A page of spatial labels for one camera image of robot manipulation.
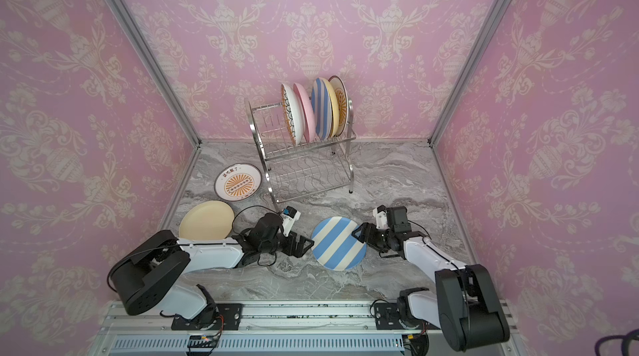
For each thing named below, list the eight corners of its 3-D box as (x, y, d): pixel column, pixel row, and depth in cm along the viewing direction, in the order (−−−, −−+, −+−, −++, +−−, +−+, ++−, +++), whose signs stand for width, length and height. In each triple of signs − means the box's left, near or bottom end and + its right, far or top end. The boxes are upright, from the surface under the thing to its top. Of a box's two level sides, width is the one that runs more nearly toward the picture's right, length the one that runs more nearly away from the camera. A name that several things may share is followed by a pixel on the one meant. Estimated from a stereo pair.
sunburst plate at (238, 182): (211, 200, 103) (209, 197, 101) (223, 166, 114) (221, 163, 112) (257, 200, 103) (256, 197, 101) (264, 166, 114) (263, 163, 112)
